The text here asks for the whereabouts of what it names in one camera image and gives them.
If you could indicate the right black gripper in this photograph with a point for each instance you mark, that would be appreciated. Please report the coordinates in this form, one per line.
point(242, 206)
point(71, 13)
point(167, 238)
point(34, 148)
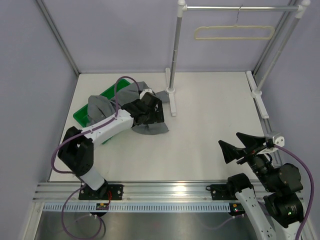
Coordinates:
point(251, 142)

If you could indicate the green plastic tray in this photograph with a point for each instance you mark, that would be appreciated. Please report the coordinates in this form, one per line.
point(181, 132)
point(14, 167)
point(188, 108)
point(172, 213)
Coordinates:
point(82, 117)

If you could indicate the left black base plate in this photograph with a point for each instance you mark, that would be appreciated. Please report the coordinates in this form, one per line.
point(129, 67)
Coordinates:
point(105, 193)

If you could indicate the cream hanger with metal hook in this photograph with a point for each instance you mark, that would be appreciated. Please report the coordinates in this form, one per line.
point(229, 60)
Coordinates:
point(234, 32)

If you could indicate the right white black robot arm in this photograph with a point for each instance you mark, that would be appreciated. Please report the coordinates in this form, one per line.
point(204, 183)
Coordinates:
point(282, 183)

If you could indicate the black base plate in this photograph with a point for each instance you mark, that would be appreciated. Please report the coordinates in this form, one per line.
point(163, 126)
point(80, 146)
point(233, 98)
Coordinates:
point(105, 193)
point(221, 191)

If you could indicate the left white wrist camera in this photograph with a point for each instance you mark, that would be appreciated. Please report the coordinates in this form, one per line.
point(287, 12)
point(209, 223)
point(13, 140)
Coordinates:
point(144, 91)

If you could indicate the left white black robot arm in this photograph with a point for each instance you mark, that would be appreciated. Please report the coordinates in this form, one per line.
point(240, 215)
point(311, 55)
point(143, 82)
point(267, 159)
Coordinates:
point(78, 146)

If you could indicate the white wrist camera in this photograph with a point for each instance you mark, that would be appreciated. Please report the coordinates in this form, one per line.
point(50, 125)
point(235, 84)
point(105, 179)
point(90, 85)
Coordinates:
point(144, 91)
point(272, 140)

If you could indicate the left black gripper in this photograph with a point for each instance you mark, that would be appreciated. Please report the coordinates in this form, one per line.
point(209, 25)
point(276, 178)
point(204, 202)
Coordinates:
point(156, 117)

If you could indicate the aluminium mounting rail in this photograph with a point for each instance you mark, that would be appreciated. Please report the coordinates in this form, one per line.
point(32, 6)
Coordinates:
point(133, 192)

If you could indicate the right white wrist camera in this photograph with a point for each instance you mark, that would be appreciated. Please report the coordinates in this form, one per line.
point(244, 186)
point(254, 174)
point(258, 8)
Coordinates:
point(272, 140)

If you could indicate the aluminium frame post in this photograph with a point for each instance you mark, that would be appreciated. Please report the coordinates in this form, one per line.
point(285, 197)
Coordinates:
point(284, 18)
point(57, 35)

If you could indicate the metal clothes rack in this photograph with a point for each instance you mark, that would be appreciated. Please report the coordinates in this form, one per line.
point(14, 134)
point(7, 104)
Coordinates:
point(295, 7)

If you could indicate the aluminium frame post left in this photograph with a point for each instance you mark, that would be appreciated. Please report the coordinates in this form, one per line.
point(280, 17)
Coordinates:
point(57, 35)

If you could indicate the white slotted cable duct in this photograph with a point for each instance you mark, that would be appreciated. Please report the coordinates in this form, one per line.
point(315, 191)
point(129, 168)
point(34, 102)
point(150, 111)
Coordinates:
point(139, 207)

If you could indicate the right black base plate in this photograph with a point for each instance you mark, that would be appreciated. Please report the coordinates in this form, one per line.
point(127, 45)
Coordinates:
point(221, 191)

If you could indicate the aluminium frame post right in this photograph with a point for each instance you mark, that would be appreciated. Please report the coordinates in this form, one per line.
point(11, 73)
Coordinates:
point(284, 18)

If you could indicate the grey button-up shirt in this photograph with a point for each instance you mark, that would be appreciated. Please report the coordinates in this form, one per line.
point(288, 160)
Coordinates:
point(100, 108)

